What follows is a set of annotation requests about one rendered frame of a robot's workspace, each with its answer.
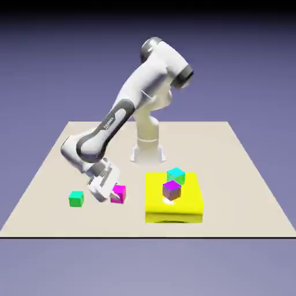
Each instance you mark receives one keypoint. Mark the small magenta cube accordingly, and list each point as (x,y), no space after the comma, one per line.
(119,193)

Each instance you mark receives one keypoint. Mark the large yellow box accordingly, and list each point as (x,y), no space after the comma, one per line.
(185,203)

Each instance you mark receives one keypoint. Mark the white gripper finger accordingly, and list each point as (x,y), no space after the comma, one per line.
(115,197)

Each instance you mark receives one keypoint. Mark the small purple cube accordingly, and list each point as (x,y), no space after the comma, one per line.
(171,190)

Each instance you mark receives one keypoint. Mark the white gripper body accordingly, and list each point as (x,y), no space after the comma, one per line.
(105,185)

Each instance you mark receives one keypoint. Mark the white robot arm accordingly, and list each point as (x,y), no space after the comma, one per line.
(148,78)

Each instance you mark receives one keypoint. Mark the small green cube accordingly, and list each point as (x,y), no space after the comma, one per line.
(76,198)

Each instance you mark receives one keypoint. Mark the small cyan cube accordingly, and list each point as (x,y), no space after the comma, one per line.
(176,175)

